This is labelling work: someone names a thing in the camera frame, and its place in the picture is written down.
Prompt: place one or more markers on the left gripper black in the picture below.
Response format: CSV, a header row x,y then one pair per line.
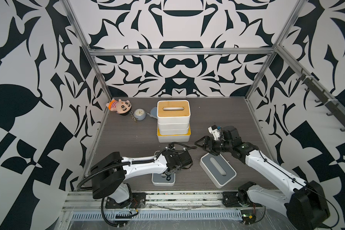
x,y
170,168

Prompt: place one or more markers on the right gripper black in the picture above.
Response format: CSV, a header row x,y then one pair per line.
x,y
213,143

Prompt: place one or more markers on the yellow top tissue box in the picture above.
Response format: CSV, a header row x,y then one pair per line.
x,y
176,138

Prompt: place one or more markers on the grey top tissue box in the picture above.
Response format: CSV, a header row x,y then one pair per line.
x,y
217,169
163,180

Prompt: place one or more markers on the wood tissue box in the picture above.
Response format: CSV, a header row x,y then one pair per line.
x,y
173,132
173,112
174,126

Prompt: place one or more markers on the wood top tissue box front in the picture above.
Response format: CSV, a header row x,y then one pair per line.
x,y
173,112

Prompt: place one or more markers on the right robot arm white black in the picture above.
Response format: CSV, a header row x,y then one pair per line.
x,y
303,203

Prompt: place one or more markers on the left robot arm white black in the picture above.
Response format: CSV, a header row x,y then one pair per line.
x,y
106,179

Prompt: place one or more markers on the blue glasses case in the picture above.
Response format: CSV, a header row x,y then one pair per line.
x,y
153,113

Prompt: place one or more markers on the blue round alarm clock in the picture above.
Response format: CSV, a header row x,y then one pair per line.
x,y
139,114

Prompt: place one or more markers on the gold key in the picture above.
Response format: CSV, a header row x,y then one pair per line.
x,y
132,116

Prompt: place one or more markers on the cartoon boy plush toy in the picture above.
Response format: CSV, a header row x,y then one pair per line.
x,y
119,106

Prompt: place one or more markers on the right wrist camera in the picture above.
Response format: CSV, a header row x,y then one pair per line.
x,y
215,131

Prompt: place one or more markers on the white slotted cable duct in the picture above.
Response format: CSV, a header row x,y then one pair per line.
x,y
168,215

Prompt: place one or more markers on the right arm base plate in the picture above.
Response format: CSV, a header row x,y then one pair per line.
x,y
233,199

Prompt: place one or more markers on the black wall hook rack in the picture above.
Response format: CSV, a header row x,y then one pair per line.
x,y
323,97

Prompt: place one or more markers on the aluminium frame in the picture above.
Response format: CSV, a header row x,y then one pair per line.
x,y
228,49

